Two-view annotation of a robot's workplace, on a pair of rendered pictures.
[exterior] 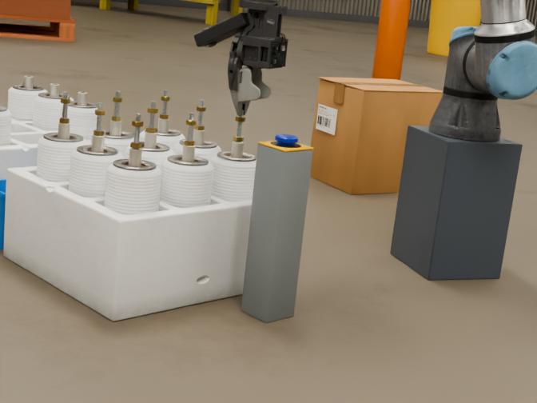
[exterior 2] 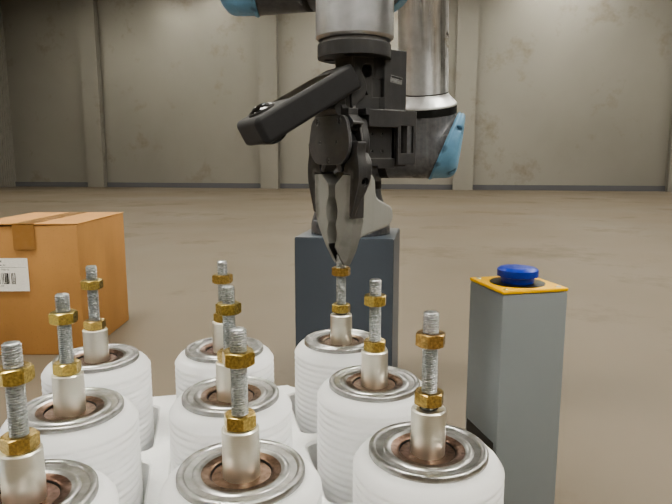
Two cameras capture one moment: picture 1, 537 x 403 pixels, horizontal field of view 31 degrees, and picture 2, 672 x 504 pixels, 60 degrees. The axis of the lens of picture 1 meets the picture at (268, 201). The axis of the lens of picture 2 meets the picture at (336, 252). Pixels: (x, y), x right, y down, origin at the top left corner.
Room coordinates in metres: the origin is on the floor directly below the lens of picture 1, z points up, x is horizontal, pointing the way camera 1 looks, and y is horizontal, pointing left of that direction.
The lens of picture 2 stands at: (1.51, 0.57, 0.43)
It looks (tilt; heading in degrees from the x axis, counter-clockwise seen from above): 9 degrees down; 301
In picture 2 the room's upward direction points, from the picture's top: straight up
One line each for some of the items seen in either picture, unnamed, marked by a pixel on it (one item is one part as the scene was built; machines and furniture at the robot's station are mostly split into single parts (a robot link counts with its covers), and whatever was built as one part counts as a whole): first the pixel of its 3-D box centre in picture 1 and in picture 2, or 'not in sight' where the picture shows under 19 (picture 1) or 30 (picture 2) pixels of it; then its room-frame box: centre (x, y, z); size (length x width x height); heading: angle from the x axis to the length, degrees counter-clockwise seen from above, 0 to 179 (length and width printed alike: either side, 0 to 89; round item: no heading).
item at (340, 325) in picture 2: (236, 150); (341, 329); (1.80, 0.07, 0.26); 0.02 x 0.02 x 0.03
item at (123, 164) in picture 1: (134, 165); (427, 450); (1.64, 0.24, 0.25); 0.08 x 0.08 x 0.01
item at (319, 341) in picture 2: (236, 157); (341, 341); (1.80, 0.07, 0.25); 0.08 x 0.08 x 0.01
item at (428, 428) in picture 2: (135, 157); (428, 431); (1.64, 0.24, 0.26); 0.02 x 0.02 x 0.03
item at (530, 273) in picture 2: (286, 141); (517, 277); (1.65, -0.02, 0.32); 0.04 x 0.04 x 0.02
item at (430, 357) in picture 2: (137, 134); (429, 370); (1.64, 0.24, 0.31); 0.01 x 0.01 x 0.08
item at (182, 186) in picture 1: (184, 209); (373, 484); (1.72, 0.15, 0.16); 0.10 x 0.10 x 0.18
